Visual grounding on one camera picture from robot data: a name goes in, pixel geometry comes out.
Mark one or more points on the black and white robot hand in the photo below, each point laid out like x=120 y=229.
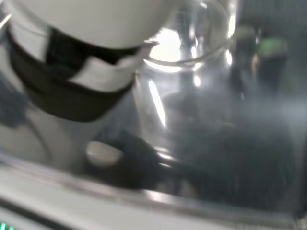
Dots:
x=103 y=28

